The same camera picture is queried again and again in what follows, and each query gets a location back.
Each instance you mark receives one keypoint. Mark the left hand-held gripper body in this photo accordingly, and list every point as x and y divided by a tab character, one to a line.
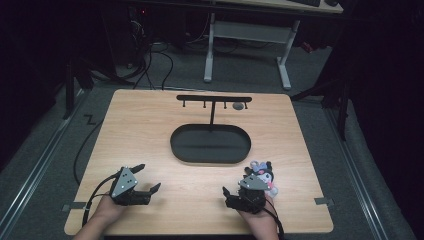
126	190

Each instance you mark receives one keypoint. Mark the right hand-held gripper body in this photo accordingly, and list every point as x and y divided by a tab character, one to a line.
250	195

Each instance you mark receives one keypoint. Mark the black hook stand with tray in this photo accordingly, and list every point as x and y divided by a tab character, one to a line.
211	140

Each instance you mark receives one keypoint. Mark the person's right hand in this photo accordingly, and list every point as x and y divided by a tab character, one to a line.
258	218

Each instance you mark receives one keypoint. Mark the person's left hand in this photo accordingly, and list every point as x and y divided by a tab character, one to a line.
109	209

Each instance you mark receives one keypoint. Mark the grey tape strip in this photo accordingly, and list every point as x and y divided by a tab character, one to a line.
72	206
324	201

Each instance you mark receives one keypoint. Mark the grey round table grommet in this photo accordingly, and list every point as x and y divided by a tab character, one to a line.
238	106

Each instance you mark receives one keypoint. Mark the black metal stand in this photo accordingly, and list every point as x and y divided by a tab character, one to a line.
330	90
74	83

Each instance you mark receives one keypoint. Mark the black keyboard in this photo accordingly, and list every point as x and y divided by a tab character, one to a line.
305	2

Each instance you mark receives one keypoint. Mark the white metal desk frame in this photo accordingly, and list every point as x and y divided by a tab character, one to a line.
248	36

